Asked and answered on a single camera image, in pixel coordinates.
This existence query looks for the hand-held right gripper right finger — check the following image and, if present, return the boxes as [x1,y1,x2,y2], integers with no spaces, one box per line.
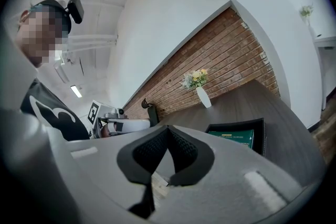
[151,125,326,224]

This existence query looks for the white ceiling pipes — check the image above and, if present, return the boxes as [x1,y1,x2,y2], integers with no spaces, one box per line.
[67,33,118,51]

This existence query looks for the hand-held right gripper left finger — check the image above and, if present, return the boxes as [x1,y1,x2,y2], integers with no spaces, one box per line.
[55,125,169,224]

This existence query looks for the yellow and white flower bouquet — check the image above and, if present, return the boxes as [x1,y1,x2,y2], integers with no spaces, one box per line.
[180,68,209,91]

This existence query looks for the dark table with white legs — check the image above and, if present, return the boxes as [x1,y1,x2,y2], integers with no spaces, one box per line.
[156,79,320,188]

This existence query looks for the black office chair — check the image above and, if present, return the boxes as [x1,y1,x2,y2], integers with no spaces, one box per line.
[141,98,160,124]

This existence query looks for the black head camera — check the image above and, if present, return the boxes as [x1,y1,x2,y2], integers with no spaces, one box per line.
[64,0,85,25]

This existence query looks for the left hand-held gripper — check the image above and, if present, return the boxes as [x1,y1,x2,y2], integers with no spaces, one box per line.
[87,99,152,140]

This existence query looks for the person's head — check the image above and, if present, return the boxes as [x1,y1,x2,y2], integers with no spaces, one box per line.
[15,0,72,69]

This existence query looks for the slim vase with green plant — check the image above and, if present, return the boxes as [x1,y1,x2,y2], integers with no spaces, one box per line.
[299,2,317,40]

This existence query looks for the green packet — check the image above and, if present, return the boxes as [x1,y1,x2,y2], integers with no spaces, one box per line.
[208,129,255,150]

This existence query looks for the ceiling light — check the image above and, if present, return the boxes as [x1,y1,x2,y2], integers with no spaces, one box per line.
[69,84,83,99]

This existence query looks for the person in black shirt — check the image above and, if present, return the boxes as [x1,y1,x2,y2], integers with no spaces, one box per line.
[20,78,90,141]

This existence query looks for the white vase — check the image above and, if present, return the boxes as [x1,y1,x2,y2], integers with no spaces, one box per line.
[196,86,213,109]

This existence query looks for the white cabinet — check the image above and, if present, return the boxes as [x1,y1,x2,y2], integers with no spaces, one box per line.
[313,36,336,111]

